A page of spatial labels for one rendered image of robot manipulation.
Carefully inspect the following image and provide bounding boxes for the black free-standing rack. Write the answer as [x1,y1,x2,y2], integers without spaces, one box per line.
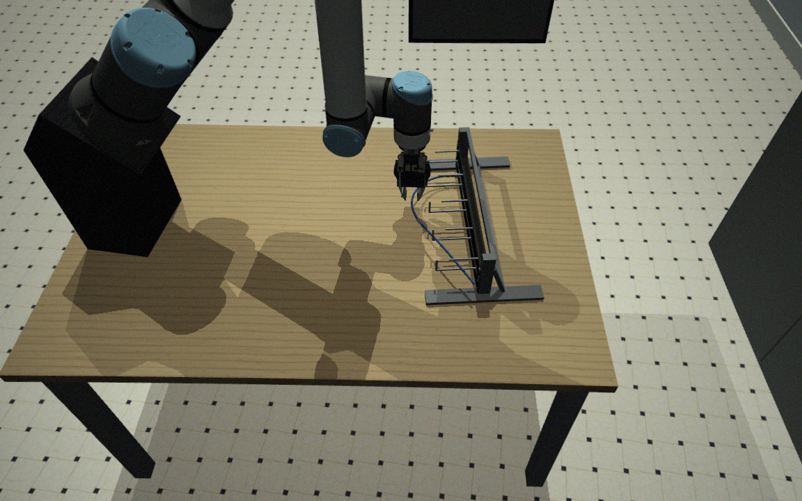
[425,127,544,305]

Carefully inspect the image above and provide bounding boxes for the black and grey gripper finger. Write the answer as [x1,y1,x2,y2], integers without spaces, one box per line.
[417,161,431,201]
[394,160,407,200]

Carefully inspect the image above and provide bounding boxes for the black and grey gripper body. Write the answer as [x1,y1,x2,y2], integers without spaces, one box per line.
[397,146,427,188]

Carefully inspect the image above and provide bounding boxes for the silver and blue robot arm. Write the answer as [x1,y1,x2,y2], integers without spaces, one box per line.
[68,0,434,157]

